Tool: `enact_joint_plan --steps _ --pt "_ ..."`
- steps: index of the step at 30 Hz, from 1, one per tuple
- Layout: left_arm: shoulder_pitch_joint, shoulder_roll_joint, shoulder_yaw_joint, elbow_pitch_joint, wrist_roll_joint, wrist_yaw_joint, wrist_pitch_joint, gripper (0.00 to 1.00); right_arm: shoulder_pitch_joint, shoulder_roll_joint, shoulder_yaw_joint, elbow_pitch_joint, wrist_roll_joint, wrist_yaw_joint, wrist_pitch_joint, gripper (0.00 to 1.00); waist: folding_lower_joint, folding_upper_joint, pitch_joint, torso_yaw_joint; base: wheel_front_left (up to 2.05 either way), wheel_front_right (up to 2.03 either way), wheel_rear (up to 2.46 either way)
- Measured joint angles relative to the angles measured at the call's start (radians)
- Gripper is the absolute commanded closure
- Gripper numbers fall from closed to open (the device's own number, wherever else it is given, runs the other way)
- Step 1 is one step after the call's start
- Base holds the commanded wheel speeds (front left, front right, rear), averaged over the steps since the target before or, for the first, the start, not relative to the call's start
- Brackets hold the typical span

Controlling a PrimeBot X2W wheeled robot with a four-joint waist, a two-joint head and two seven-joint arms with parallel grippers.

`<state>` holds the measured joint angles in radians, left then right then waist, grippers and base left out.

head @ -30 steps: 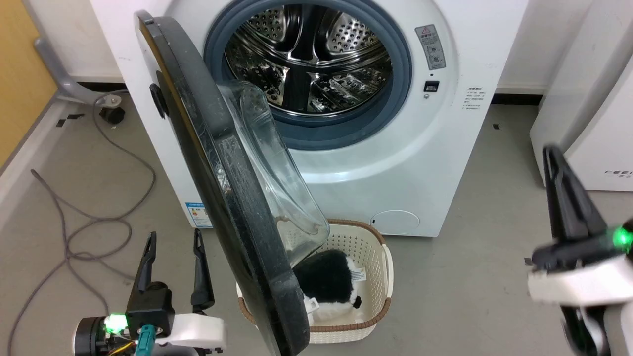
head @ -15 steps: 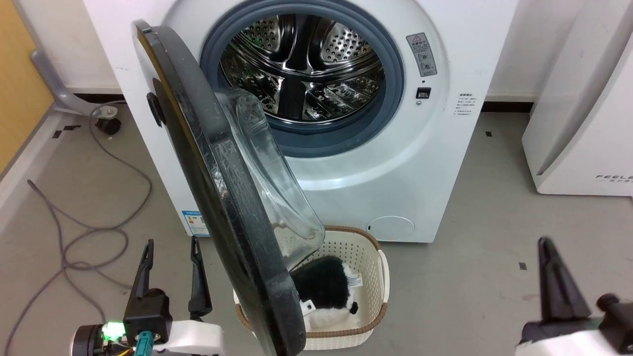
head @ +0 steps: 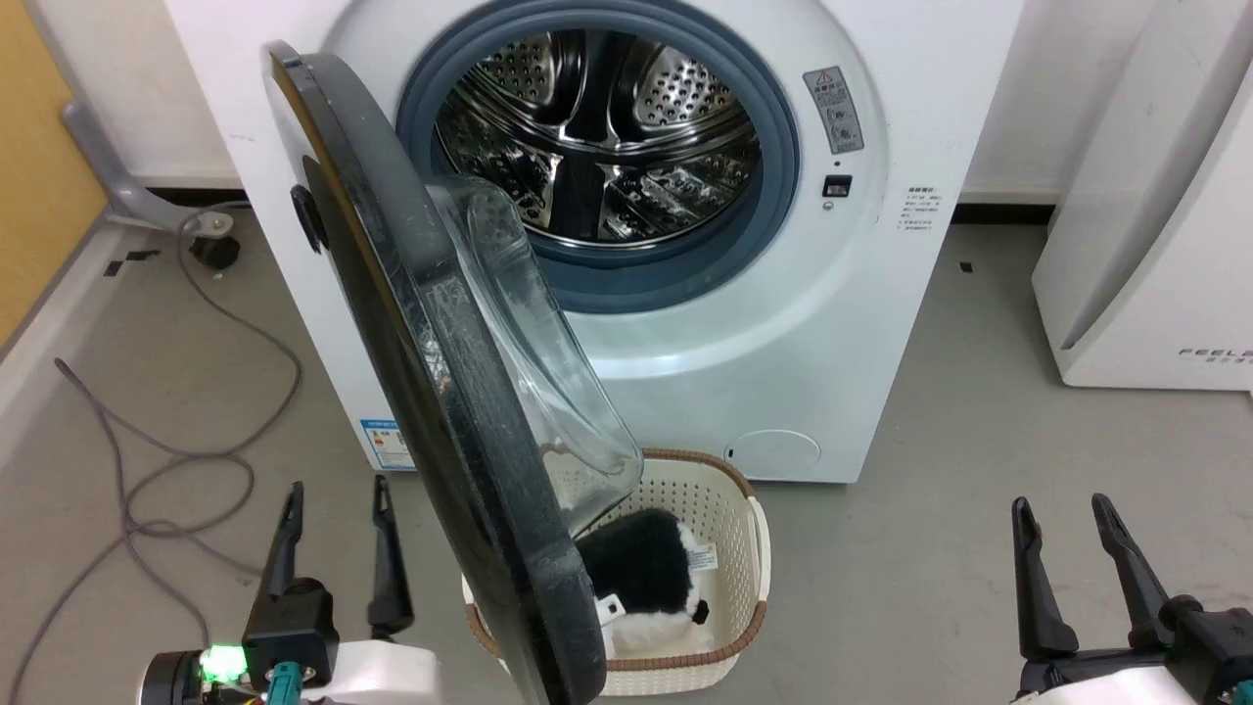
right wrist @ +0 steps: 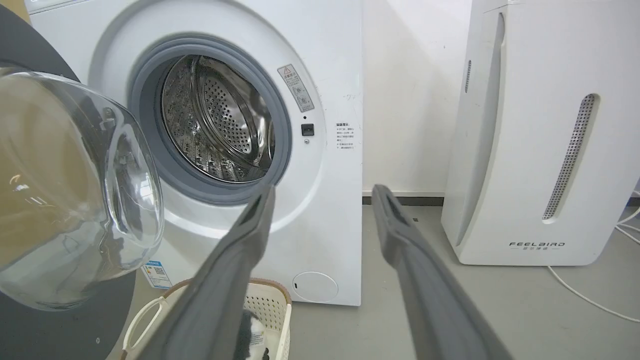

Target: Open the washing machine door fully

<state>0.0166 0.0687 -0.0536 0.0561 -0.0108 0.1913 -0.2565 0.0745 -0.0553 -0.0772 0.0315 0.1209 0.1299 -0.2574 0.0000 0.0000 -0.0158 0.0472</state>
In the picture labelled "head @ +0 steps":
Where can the wooden panel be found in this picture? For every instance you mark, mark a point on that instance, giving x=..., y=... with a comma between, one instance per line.
x=34, y=166

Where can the grey warning sticker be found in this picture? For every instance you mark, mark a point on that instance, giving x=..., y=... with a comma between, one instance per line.
x=833, y=110

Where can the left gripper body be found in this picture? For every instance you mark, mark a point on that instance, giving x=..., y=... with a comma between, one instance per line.
x=294, y=627

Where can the white plastic laundry basket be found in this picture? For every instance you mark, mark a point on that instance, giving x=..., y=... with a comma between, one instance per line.
x=729, y=568

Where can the stainless steel washer drum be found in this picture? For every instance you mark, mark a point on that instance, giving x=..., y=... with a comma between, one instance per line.
x=607, y=127

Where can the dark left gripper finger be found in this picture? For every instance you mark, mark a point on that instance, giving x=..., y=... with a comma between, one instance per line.
x=390, y=568
x=283, y=543

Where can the grey chair base with caster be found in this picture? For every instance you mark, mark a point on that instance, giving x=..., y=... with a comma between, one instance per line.
x=108, y=171

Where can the black round washing machine door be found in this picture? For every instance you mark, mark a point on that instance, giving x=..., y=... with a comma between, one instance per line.
x=431, y=392

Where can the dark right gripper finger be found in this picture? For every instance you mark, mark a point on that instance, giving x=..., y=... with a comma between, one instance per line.
x=1136, y=578
x=1038, y=607

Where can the white front-load washing machine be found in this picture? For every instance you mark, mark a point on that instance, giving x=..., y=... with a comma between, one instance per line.
x=832, y=323

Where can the grey rubber door gasket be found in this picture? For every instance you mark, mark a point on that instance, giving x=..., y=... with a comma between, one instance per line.
x=773, y=196

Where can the white appliance with grey stripe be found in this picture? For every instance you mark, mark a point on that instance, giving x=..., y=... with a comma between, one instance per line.
x=1155, y=245

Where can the blue energy label sticker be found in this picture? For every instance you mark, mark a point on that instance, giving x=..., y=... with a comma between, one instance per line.
x=387, y=446

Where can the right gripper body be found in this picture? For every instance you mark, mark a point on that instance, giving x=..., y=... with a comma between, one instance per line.
x=1209, y=656

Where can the black and white plush toy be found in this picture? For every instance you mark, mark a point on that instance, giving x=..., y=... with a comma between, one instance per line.
x=646, y=568

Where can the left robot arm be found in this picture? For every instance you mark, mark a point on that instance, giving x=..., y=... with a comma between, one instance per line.
x=168, y=681

